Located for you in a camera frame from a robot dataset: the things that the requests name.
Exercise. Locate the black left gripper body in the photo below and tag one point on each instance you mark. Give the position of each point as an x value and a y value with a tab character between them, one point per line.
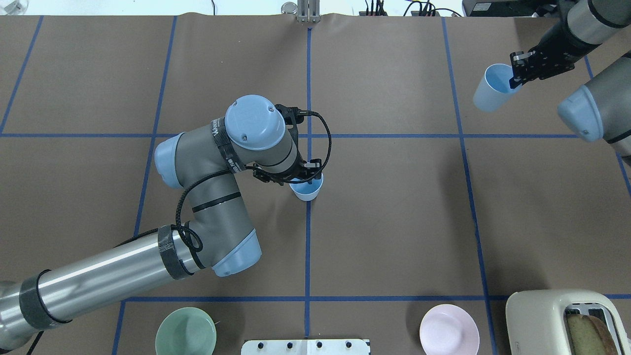
282	177

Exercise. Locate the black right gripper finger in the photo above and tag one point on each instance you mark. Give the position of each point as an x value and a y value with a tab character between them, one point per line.
516	83

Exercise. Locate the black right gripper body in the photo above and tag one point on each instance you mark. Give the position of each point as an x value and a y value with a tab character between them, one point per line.
556	53

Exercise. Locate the blue cup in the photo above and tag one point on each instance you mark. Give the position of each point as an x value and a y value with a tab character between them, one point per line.
494	88
308	191

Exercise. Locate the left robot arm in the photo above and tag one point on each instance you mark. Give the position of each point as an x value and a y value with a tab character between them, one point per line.
210	229

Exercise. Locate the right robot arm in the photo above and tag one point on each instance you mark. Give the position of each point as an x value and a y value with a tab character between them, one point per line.
599	109

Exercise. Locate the green bowl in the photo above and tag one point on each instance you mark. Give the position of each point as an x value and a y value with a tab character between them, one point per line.
186	331

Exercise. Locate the pink bowl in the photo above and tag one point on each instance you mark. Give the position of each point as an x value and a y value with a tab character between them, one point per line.
449	330

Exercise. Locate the cream toaster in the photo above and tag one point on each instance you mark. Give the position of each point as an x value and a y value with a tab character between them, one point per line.
565	321

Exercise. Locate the bread slice in toaster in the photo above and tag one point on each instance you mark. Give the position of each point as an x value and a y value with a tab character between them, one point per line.
590	336

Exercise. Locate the aluminium frame post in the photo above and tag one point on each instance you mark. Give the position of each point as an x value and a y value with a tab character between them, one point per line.
308	11

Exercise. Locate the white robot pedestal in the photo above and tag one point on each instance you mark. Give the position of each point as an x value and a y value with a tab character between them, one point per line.
307	347

